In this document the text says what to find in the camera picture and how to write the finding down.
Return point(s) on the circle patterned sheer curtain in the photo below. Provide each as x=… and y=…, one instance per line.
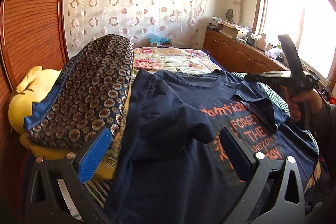
x=175, y=20

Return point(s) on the wooden louvered wardrobe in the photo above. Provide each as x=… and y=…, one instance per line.
x=32, y=33

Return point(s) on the blue item on bed head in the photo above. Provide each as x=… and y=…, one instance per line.
x=157, y=41

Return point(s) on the floral leaf bed sheet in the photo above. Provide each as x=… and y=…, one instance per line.
x=190, y=62

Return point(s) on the wooden sideboard cabinet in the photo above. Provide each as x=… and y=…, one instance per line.
x=236, y=56

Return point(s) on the navy blue printed t-shirt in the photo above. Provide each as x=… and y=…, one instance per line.
x=173, y=167

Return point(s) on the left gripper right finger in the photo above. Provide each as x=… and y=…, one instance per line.
x=285, y=202

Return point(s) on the yellow gold folded blanket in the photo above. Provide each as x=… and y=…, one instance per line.
x=98, y=158

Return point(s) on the circle patterned folded quilt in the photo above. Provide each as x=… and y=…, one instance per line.
x=88, y=97

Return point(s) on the wooden framed window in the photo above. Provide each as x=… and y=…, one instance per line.
x=311, y=26

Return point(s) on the yellow plush toy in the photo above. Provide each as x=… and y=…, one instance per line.
x=33, y=88

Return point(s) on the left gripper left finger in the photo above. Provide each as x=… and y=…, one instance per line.
x=56, y=192

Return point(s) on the grey sleeve right forearm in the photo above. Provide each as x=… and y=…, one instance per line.
x=323, y=124

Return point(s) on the cardboard box on cabinet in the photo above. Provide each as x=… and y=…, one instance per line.
x=234, y=31

